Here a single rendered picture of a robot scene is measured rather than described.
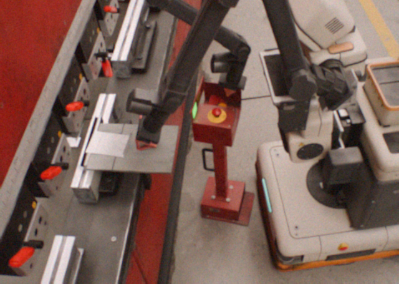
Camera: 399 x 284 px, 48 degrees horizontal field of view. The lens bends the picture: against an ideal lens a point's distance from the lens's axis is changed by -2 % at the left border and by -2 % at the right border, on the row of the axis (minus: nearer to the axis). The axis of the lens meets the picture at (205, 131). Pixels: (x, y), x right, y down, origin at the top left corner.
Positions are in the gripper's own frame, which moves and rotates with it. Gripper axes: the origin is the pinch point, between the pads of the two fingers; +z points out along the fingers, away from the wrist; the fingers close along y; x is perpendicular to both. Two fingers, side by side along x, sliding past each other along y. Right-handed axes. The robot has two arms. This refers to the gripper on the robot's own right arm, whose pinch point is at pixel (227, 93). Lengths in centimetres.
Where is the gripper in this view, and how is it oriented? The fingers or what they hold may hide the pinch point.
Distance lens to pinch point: 180.0
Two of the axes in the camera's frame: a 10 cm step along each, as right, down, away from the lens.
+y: -9.6, -2.9, 0.0
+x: -2.3, 7.8, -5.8
